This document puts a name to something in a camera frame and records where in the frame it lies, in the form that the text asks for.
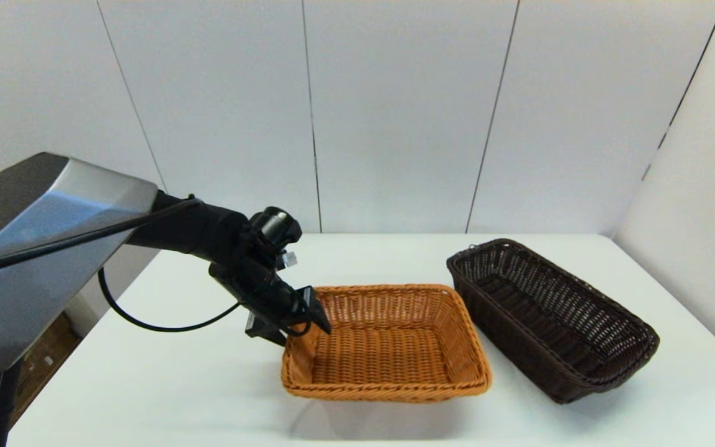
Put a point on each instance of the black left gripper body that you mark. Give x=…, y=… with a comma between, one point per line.
x=264, y=292

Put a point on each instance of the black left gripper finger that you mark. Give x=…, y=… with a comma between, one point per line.
x=280, y=338
x=317, y=313

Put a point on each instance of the orange wicker basket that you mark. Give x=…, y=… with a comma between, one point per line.
x=388, y=347

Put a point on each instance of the dark brown wicker basket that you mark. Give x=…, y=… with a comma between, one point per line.
x=550, y=323

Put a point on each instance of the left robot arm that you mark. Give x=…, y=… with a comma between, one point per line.
x=53, y=236

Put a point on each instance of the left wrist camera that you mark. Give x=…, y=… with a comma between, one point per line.
x=255, y=326

